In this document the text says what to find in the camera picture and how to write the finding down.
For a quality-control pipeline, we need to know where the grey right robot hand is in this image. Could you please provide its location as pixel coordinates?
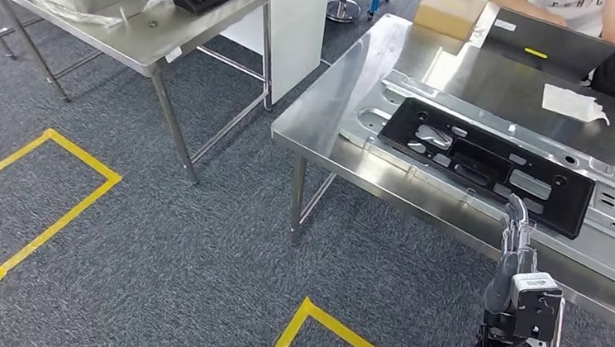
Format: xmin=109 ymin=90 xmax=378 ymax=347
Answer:
xmin=481 ymin=192 xmax=544 ymax=318

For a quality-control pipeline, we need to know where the stainless steel workbench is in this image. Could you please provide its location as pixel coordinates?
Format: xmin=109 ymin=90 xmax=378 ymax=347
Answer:
xmin=256 ymin=3 xmax=615 ymax=336

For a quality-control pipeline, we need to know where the white paper sheet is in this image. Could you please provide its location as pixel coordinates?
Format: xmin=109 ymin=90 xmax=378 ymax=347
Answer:
xmin=540 ymin=82 xmax=613 ymax=127

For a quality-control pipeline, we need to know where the yellow floor tape square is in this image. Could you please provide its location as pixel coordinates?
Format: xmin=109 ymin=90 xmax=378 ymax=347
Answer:
xmin=0 ymin=124 xmax=126 ymax=293
xmin=264 ymin=293 xmax=431 ymax=347

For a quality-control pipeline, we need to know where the dark grey laptop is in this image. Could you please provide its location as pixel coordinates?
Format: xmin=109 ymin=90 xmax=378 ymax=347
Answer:
xmin=479 ymin=4 xmax=615 ymax=88

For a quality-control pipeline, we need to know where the cardboard box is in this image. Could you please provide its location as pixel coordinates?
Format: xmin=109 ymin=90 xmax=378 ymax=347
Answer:
xmin=411 ymin=0 xmax=490 ymax=45

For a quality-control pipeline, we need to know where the person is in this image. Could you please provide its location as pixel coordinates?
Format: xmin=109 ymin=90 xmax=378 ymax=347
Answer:
xmin=485 ymin=0 xmax=615 ymax=47

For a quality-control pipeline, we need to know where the white panel board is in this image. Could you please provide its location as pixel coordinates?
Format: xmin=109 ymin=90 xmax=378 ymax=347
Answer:
xmin=215 ymin=0 xmax=331 ymax=110

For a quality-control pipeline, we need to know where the stainless steel table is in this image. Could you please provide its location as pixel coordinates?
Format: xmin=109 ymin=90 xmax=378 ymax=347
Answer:
xmin=0 ymin=0 xmax=288 ymax=193

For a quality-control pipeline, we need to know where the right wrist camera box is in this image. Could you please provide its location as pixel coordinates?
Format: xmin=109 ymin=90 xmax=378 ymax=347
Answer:
xmin=507 ymin=269 xmax=566 ymax=345

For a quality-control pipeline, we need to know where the chrome stanchion post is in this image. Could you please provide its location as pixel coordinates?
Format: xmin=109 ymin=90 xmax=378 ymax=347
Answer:
xmin=325 ymin=0 xmax=365 ymax=26

